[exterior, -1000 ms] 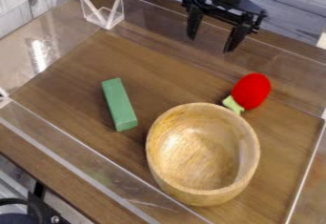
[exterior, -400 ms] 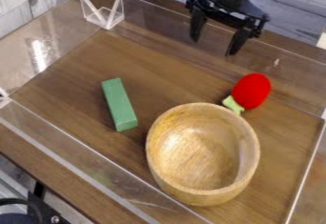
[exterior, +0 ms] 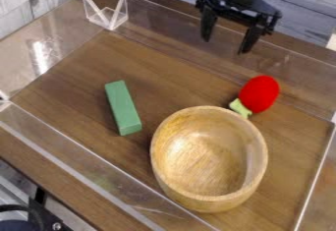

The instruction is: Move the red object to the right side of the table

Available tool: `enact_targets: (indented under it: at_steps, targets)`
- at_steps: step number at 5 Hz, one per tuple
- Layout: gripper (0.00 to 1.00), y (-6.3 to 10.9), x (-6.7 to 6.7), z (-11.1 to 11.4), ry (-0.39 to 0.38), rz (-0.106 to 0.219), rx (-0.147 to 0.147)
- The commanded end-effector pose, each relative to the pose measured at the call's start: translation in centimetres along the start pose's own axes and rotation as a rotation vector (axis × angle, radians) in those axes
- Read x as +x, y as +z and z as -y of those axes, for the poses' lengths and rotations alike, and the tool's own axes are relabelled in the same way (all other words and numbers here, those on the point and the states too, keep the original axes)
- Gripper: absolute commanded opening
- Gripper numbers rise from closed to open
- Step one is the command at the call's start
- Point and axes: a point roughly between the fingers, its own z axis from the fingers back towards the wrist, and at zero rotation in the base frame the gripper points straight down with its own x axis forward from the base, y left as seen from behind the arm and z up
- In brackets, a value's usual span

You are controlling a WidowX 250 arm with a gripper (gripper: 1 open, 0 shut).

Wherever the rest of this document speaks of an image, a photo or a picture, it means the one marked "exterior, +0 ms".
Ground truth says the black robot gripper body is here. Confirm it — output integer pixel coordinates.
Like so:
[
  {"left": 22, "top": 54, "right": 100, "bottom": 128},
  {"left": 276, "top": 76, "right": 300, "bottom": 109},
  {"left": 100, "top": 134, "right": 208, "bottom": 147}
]
[{"left": 196, "top": 0, "right": 282, "bottom": 33}]

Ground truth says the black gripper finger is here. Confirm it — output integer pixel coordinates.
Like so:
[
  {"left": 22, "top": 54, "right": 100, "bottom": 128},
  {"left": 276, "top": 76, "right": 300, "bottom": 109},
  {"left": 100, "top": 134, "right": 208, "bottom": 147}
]
[
  {"left": 237, "top": 24, "right": 265, "bottom": 54},
  {"left": 201, "top": 6, "right": 216, "bottom": 41}
]

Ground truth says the red plush strawberry toy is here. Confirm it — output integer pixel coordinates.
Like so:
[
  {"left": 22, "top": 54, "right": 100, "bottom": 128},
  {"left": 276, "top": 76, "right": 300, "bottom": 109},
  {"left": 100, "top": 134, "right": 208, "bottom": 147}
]
[{"left": 228, "top": 76, "right": 280, "bottom": 118}]

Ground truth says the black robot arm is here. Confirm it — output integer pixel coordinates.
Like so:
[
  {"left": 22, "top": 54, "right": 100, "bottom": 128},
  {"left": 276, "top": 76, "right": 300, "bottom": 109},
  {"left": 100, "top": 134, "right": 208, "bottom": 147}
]
[{"left": 196, "top": 0, "right": 282, "bottom": 54}]

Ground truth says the green rectangular block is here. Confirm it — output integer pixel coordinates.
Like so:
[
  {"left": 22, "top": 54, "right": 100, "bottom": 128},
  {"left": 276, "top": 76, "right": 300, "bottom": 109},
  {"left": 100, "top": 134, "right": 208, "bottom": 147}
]
[{"left": 105, "top": 81, "right": 141, "bottom": 136}]

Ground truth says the wooden bowl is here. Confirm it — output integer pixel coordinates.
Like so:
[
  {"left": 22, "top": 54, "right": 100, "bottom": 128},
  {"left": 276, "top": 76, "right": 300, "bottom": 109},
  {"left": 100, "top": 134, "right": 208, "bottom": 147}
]
[{"left": 149, "top": 106, "right": 269, "bottom": 213}]

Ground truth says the clear acrylic corner bracket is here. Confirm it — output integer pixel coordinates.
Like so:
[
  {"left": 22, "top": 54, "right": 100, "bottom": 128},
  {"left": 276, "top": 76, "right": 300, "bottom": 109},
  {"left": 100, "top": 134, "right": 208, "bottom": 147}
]
[{"left": 82, "top": 0, "right": 128, "bottom": 30}]

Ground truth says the black clamp with cable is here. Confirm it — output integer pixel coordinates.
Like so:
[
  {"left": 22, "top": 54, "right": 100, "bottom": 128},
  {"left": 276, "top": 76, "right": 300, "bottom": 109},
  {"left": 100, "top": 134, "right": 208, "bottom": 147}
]
[{"left": 0, "top": 189, "right": 73, "bottom": 231}]

